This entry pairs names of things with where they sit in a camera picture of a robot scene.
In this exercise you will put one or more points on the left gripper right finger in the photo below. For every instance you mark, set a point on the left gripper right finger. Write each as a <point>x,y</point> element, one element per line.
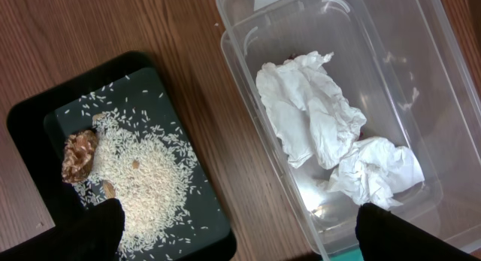
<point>382,236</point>

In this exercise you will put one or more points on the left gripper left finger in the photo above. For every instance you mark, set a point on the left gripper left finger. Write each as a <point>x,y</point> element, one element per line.
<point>94,236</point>

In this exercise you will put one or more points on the white napkin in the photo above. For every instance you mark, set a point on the white napkin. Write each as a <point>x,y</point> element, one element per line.
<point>307,110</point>
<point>373,171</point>

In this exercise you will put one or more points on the brown food scrap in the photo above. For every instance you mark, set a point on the brown food scrap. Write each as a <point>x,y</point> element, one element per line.
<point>79,153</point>

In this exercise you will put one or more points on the red snack wrapper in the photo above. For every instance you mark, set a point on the red snack wrapper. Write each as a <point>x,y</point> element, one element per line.
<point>360,135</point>

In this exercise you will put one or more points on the teal serving tray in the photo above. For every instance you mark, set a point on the teal serving tray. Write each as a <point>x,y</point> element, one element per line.
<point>349,254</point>

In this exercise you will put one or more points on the pile of rice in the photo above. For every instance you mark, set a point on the pile of rice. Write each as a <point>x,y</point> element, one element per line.
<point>145,160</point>

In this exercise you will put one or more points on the black plastic tray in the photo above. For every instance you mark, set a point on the black plastic tray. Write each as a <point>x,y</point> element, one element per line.
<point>34,140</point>

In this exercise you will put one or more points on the clear plastic bin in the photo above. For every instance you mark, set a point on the clear plastic bin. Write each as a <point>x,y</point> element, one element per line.
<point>397,61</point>

